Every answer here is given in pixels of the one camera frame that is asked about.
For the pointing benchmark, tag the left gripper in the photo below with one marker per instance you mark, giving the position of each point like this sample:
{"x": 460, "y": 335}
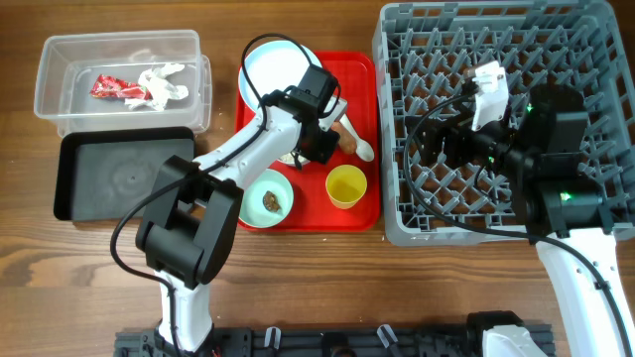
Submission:
{"x": 324, "y": 152}

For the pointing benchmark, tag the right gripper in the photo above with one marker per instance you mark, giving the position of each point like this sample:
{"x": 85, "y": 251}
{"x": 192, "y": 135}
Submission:
{"x": 457, "y": 130}

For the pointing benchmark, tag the pile of white rice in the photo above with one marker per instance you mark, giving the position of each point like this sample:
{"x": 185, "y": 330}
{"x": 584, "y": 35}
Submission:
{"x": 291, "y": 159}

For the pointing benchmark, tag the white plastic spoon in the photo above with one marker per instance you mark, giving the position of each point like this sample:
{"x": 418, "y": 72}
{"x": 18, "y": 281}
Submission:
{"x": 363, "y": 149}

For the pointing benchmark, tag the yellow plastic cup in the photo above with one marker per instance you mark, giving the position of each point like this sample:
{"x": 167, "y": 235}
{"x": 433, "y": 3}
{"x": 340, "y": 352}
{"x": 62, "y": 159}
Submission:
{"x": 345, "y": 186}

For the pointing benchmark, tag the brown food scrap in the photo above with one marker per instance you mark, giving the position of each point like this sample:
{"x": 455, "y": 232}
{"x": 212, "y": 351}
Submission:
{"x": 270, "y": 201}

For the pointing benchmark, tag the green bowl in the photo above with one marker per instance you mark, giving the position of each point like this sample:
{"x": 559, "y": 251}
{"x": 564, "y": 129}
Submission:
{"x": 253, "y": 213}

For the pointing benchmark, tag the light blue plate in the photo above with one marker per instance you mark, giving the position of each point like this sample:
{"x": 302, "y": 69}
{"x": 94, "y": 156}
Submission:
{"x": 277, "y": 65}

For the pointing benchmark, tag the white napkin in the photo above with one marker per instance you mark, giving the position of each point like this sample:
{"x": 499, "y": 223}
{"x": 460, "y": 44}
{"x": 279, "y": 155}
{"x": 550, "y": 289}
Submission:
{"x": 155, "y": 80}

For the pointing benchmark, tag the red snack wrapper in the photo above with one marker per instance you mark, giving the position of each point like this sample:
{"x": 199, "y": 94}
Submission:
{"x": 106, "y": 86}

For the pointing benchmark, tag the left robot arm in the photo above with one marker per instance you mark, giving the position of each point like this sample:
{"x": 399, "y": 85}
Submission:
{"x": 190, "y": 217}

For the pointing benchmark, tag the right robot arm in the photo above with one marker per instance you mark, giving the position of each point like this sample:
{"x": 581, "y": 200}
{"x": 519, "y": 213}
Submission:
{"x": 563, "y": 211}

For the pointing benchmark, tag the grey dishwasher rack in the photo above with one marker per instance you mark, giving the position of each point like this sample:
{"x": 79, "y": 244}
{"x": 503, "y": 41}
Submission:
{"x": 421, "y": 51}

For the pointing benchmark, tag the red serving tray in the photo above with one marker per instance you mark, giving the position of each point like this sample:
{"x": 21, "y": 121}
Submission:
{"x": 312, "y": 210}

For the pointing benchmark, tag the clear plastic bin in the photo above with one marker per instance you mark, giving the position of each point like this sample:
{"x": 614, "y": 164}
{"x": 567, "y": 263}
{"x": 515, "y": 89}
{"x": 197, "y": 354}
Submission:
{"x": 71, "y": 64}

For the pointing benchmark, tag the black plastic tray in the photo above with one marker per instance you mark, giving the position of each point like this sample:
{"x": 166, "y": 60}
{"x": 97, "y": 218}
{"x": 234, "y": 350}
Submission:
{"x": 101, "y": 175}

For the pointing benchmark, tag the black mounting rail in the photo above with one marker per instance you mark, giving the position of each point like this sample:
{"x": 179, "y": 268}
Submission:
{"x": 448, "y": 341}

